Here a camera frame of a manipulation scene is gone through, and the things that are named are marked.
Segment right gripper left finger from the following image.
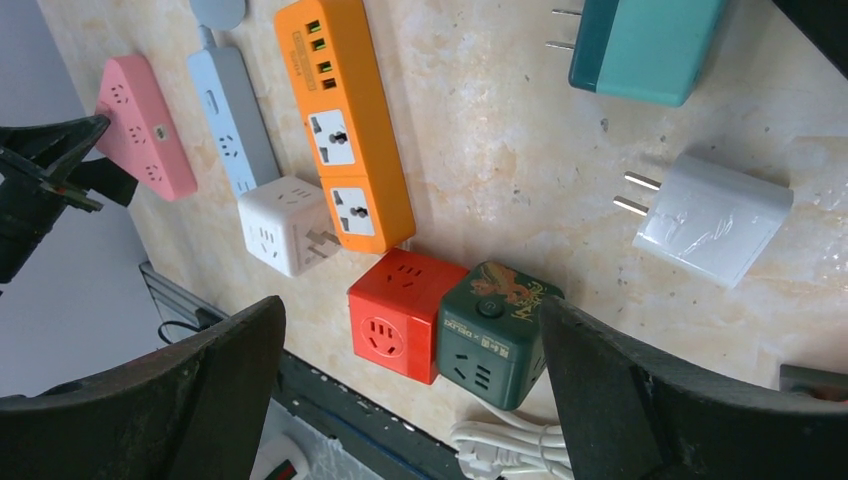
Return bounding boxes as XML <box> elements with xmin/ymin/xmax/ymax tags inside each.
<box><xmin>1</xmin><ymin>296</ymin><xmax>286</xmax><ymax>479</ymax></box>

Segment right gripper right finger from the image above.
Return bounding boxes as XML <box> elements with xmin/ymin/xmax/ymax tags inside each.
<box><xmin>539</xmin><ymin>297</ymin><xmax>847</xmax><ymax>479</ymax></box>

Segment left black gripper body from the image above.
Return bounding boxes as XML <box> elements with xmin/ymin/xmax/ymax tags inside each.
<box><xmin>1</xmin><ymin>125</ymin><xmax>63</xmax><ymax>284</ymax></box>

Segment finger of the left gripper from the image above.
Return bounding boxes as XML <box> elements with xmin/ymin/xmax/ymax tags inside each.
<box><xmin>66</xmin><ymin>157</ymin><xmax>138</xmax><ymax>212</ymax></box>
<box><xmin>1</xmin><ymin>114</ymin><xmax>111</xmax><ymax>174</ymax></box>

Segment pink triangular power strip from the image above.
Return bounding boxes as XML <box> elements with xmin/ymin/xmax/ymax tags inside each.
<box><xmin>94</xmin><ymin>54</ymin><xmax>197</xmax><ymax>202</ymax></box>

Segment orange power strip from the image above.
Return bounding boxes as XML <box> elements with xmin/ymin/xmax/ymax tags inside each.
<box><xmin>273</xmin><ymin>1</ymin><xmax>416</xmax><ymax>254</ymax></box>

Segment white plug adapter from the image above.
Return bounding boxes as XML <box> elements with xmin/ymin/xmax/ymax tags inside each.
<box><xmin>613</xmin><ymin>154</ymin><xmax>794</xmax><ymax>288</ymax></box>

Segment teal plug adapter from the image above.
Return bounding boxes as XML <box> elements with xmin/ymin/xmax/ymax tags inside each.
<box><xmin>546</xmin><ymin>0</ymin><xmax>726</xmax><ymax>108</ymax></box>

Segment green cube socket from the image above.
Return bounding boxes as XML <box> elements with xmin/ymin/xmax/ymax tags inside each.
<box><xmin>436</xmin><ymin>261</ymin><xmax>564</xmax><ymax>411</ymax></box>

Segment grey mat under toy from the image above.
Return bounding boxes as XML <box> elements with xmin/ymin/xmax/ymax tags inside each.
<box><xmin>779</xmin><ymin>364</ymin><xmax>847</xmax><ymax>403</ymax></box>

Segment white cube socket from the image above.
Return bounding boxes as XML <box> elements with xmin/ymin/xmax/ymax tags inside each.
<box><xmin>238</xmin><ymin>175</ymin><xmax>341</xmax><ymax>278</ymax></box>

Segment red cube socket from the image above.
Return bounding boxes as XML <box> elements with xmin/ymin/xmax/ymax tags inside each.
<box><xmin>347</xmin><ymin>248</ymin><xmax>469</xmax><ymax>385</ymax></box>

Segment white coiled cable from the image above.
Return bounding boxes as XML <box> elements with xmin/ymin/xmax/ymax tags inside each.
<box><xmin>449</xmin><ymin>397</ymin><xmax>575</xmax><ymax>480</ymax></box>

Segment blue power strip with cable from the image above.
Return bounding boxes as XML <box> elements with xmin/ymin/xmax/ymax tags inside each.
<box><xmin>187</xmin><ymin>0</ymin><xmax>281</xmax><ymax>198</ymax></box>

